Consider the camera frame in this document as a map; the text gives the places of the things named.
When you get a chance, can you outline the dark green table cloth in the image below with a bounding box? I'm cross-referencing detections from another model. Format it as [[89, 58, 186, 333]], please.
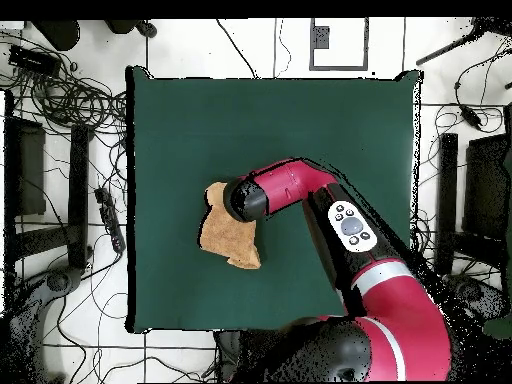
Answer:
[[125, 65, 424, 336]]

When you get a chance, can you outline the black chair caster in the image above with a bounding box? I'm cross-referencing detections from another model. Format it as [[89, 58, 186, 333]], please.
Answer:
[[135, 20, 159, 40]]

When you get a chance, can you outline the thin black cable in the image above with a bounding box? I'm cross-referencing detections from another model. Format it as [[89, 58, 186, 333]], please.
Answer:
[[215, 17, 258, 80]]

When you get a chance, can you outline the tangle of black cables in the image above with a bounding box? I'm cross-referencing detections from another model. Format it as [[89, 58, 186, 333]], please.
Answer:
[[0, 31, 128, 135]]

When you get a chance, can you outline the orange terry towel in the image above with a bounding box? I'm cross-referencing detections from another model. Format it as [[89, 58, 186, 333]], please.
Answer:
[[198, 181, 262, 270]]

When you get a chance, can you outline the black tripod leg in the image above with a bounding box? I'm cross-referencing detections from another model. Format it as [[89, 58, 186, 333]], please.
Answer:
[[415, 17, 512, 67]]

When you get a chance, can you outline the person's dark shoe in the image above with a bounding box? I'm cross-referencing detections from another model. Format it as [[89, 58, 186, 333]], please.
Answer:
[[104, 19, 139, 35], [30, 19, 81, 52]]

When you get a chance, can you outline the grey square floor frame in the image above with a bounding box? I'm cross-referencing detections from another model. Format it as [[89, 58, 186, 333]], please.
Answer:
[[308, 17, 369, 72]]

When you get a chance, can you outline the black metal stand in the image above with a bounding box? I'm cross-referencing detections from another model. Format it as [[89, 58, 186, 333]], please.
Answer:
[[3, 91, 95, 281], [433, 131, 512, 277]]

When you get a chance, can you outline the black electronics box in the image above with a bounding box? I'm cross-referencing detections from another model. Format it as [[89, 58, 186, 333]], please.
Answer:
[[7, 43, 62, 78]]

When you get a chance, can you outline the black power strip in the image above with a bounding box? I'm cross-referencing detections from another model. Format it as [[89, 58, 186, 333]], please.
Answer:
[[94, 186, 127, 254]]

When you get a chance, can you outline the black power adapter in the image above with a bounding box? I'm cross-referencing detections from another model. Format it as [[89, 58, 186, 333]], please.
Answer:
[[459, 104, 483, 131]]

